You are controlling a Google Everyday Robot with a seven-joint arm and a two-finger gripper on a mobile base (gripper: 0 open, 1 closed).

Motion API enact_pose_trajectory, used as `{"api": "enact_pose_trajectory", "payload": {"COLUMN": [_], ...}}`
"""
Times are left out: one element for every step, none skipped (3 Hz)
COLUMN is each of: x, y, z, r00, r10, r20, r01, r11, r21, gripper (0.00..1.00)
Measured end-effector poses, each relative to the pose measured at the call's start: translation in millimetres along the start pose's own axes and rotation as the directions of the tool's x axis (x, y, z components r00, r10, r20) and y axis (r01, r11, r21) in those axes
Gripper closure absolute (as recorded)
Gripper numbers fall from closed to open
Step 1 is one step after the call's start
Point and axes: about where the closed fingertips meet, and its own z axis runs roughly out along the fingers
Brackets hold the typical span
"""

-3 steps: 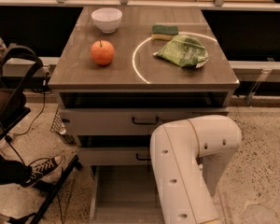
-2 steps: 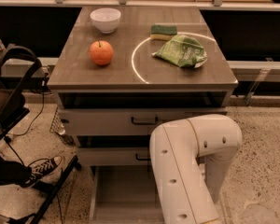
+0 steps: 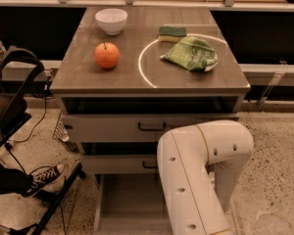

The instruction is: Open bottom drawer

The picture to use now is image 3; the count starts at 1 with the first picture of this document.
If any grey bottom drawer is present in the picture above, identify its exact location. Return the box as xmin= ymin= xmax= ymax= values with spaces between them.
xmin=93 ymin=173 xmax=172 ymax=235

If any grey drawer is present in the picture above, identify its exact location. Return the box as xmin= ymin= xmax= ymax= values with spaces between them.
xmin=93 ymin=173 xmax=172 ymax=235
xmin=62 ymin=114 xmax=238 ymax=143
xmin=80 ymin=155 xmax=158 ymax=174

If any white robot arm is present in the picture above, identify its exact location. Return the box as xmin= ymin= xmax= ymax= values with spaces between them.
xmin=157 ymin=120 xmax=254 ymax=235

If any grey drawer cabinet wooden top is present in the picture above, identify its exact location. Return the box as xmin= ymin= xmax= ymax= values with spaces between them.
xmin=49 ymin=6 xmax=251 ymax=181

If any grey top drawer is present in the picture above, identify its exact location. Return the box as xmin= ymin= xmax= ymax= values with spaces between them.
xmin=62 ymin=114 xmax=238 ymax=143

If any grey middle drawer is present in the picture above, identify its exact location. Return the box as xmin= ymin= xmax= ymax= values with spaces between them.
xmin=80 ymin=155 xmax=158 ymax=174

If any orange apple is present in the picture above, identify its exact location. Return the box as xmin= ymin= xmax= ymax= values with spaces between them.
xmin=94 ymin=42 xmax=120 ymax=70

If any green chip bag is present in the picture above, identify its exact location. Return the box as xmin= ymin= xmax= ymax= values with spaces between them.
xmin=161 ymin=36 xmax=219 ymax=71

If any green yellow sponge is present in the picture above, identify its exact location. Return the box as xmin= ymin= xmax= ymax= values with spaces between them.
xmin=158 ymin=25 xmax=187 ymax=43

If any white bowl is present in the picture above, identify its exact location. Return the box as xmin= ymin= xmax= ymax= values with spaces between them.
xmin=95 ymin=8 xmax=127 ymax=35

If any black white sneaker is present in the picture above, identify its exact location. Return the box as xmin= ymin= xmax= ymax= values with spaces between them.
xmin=22 ymin=164 xmax=66 ymax=197

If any black cable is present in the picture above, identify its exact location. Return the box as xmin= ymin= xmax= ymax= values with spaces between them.
xmin=3 ymin=78 xmax=50 ymax=149

